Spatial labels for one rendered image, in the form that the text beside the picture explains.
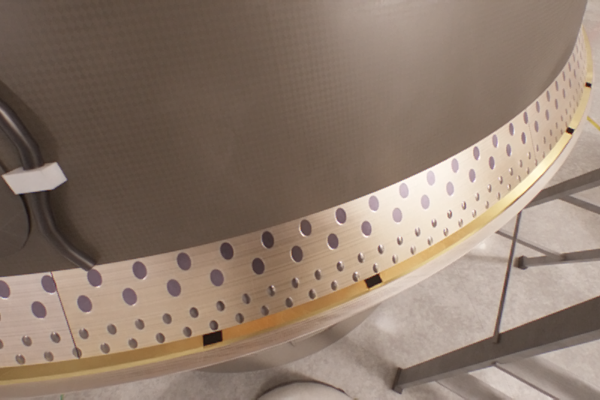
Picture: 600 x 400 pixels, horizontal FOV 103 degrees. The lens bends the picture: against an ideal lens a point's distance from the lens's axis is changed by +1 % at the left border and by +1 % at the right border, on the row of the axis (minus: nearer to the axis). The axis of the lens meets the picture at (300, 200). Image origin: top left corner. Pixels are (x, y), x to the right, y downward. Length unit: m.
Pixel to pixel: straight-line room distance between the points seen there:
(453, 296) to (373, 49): 1.57
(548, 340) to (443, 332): 0.80
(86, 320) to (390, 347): 1.37
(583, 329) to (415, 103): 0.68
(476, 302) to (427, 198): 1.48
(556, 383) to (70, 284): 1.10
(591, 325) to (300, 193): 0.72
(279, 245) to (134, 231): 0.12
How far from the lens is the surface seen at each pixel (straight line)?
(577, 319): 0.85
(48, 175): 0.22
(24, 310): 0.32
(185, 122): 0.19
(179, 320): 0.27
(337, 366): 1.45
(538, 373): 1.07
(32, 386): 0.37
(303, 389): 1.12
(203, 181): 0.20
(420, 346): 1.56
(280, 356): 1.41
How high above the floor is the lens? 1.44
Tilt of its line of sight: 58 degrees down
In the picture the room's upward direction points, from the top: 1 degrees clockwise
